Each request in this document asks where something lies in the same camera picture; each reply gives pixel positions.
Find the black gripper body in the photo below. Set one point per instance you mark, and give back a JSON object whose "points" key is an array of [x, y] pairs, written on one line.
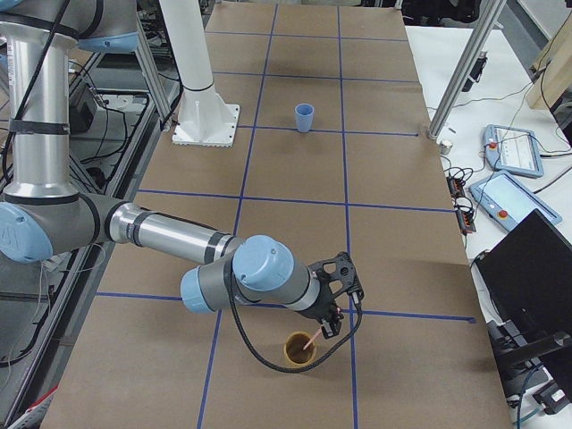
{"points": [[320, 311]]}

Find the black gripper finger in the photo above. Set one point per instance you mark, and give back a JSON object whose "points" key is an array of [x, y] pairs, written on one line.
{"points": [[331, 328]]}

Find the pink chopstick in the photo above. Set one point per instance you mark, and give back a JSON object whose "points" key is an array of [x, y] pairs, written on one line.
{"points": [[312, 339]]}

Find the blue plastic cup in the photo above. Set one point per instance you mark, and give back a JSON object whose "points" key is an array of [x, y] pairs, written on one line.
{"points": [[304, 116]]}

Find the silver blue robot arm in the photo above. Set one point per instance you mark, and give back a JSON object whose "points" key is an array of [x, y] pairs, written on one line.
{"points": [[44, 214]]}

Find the tan wooden cup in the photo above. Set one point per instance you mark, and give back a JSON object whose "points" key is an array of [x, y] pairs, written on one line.
{"points": [[293, 354]]}

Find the brown paper table cover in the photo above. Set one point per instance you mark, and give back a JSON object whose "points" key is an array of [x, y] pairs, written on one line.
{"points": [[364, 179]]}

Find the black usb hub near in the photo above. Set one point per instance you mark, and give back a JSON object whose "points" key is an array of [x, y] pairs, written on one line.
{"points": [[465, 222]]}

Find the black usb hub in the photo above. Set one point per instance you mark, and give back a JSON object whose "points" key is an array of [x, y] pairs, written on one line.
{"points": [[465, 222], [456, 187]]}

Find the black usb hub far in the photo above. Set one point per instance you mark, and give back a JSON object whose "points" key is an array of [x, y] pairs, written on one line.
{"points": [[456, 187]]}

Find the black monitor stand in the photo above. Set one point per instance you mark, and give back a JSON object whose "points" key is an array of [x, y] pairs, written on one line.
{"points": [[510, 348]]}

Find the small metal cylinder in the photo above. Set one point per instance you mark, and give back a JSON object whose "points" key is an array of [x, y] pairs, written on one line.
{"points": [[445, 147]]}

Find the black laptop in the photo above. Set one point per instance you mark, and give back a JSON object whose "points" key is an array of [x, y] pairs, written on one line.
{"points": [[528, 276]]}

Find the near teach pendant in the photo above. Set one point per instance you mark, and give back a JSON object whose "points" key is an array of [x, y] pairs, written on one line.
{"points": [[508, 201]]}

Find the teach pendant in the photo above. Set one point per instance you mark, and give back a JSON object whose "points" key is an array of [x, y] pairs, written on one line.
{"points": [[508, 201], [513, 150]]}

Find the far teach pendant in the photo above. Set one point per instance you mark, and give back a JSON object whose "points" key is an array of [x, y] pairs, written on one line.
{"points": [[513, 150]]}

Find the wooden board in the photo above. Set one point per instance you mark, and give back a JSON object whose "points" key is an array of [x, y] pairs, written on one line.
{"points": [[555, 60]]}

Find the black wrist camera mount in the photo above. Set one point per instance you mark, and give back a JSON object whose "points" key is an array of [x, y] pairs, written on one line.
{"points": [[336, 276]]}

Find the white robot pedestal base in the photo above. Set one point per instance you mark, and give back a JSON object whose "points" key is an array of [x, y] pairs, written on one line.
{"points": [[204, 118]]}

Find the aluminium frame post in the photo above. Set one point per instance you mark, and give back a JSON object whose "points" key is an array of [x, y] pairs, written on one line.
{"points": [[467, 60]]}

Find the aluminium frame rail left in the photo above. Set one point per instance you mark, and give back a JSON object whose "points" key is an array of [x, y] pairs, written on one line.
{"points": [[151, 76]]}

